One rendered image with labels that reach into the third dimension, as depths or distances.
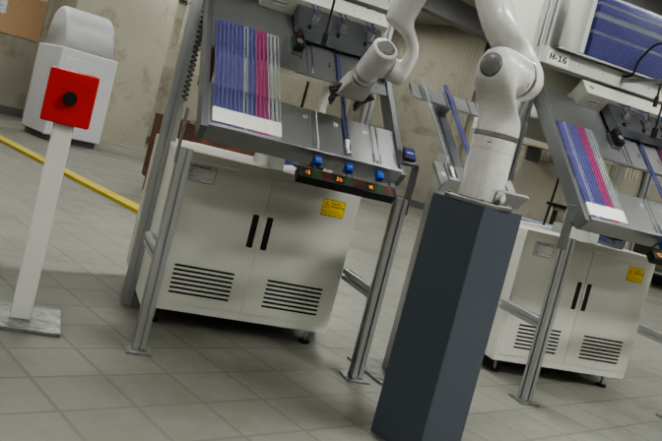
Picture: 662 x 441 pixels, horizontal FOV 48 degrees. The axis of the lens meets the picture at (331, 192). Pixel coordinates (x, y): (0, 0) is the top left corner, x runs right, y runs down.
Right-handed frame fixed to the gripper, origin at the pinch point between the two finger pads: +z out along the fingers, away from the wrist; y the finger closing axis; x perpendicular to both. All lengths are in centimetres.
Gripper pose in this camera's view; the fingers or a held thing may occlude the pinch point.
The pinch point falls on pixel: (343, 102)
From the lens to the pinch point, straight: 256.9
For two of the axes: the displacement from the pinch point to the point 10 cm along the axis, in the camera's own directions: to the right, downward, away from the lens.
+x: 0.0, 8.7, -5.0
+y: -9.1, -2.1, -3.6
